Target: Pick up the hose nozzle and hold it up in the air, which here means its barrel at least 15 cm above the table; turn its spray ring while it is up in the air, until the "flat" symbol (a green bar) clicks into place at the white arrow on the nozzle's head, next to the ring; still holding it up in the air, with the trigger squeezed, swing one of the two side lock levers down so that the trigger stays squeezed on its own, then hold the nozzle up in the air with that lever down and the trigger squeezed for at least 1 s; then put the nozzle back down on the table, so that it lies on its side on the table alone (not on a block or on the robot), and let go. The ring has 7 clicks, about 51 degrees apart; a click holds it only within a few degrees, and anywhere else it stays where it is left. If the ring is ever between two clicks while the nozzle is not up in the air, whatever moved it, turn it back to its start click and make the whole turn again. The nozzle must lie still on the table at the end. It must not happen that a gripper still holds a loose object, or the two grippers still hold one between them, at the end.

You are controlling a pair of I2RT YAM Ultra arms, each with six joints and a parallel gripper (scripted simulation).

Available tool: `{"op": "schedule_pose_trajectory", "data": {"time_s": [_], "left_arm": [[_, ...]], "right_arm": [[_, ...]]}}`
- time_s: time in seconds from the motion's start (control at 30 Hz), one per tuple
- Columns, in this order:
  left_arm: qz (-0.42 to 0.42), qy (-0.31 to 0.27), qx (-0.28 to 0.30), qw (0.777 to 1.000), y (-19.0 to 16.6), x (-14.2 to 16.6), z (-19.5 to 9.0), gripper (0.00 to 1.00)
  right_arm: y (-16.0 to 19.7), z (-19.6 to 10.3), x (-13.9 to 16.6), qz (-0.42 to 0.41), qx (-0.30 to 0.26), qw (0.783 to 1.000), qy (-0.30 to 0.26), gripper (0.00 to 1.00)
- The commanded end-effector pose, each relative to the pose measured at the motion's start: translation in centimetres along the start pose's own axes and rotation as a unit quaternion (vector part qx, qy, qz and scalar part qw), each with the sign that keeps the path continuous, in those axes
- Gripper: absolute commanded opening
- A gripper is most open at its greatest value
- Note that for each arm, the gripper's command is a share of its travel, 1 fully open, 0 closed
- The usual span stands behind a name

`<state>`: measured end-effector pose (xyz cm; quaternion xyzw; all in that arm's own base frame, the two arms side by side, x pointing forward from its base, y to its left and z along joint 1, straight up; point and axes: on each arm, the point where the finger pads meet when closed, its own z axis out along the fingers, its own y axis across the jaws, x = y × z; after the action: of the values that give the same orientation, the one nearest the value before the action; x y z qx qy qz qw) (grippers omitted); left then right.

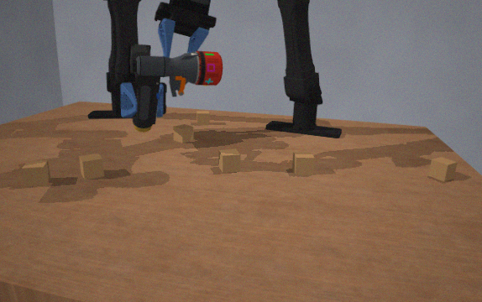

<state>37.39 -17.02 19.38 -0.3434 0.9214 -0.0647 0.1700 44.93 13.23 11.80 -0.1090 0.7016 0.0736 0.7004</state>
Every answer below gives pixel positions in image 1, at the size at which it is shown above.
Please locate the small tan block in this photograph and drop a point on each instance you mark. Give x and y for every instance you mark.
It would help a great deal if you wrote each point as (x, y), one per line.
(183, 133)
(91, 166)
(202, 118)
(36, 173)
(442, 169)
(303, 163)
(229, 160)

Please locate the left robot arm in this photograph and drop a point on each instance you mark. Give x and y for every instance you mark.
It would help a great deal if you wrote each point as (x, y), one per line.
(301, 81)

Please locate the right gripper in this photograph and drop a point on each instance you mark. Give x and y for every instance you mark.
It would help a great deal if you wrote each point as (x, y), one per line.
(127, 90)

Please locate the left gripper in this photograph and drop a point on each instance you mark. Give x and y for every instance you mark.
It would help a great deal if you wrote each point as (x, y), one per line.
(188, 19)

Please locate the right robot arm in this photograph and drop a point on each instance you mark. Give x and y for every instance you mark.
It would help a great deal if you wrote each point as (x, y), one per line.
(124, 35)

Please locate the grey pistol-grip hose nozzle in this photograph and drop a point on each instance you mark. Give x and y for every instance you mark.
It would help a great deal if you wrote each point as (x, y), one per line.
(202, 67)

